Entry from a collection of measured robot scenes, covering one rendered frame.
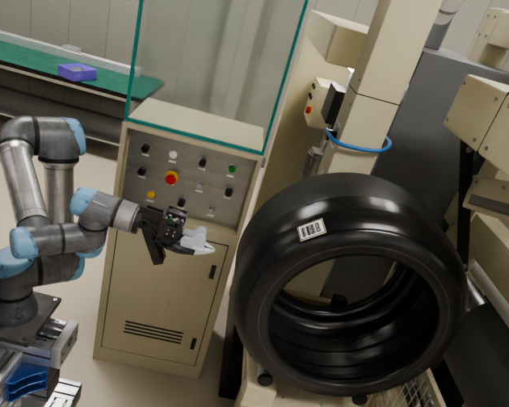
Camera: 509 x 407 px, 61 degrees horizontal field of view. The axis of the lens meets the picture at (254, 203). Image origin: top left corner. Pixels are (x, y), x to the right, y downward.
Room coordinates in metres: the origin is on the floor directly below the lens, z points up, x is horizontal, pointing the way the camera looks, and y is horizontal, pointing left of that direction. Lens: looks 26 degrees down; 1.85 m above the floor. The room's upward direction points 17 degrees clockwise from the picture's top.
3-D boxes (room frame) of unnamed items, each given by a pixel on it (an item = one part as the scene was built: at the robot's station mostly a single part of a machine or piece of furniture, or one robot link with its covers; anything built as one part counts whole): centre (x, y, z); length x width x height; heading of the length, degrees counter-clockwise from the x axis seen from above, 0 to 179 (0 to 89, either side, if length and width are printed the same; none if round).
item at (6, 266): (1.03, 0.66, 0.88); 0.13 x 0.12 x 0.14; 132
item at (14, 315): (1.03, 0.66, 0.77); 0.15 x 0.15 x 0.10
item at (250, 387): (1.06, -0.15, 0.84); 0.36 x 0.09 x 0.06; 6
